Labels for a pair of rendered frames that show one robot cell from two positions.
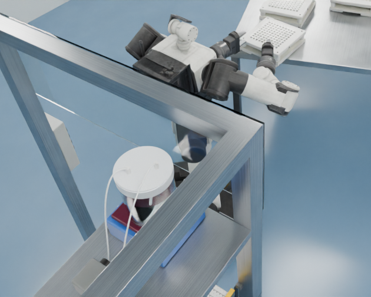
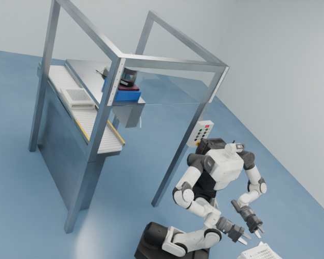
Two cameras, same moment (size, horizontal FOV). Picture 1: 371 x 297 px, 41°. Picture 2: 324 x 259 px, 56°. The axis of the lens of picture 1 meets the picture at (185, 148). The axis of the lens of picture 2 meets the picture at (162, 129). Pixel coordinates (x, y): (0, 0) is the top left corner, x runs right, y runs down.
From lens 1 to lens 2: 2.21 m
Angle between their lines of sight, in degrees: 67
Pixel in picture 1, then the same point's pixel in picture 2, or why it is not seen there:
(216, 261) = (94, 92)
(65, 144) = (194, 132)
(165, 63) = (216, 145)
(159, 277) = (100, 84)
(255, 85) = (189, 170)
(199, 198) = (101, 38)
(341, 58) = not seen: outside the picture
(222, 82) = (195, 155)
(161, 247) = (92, 30)
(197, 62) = (213, 154)
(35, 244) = not seen: hidden behind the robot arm
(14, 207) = not seen: hidden behind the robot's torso
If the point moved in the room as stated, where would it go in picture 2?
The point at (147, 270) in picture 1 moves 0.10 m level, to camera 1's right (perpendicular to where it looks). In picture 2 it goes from (88, 30) to (82, 33)
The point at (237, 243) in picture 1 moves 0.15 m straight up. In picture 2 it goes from (97, 98) to (102, 79)
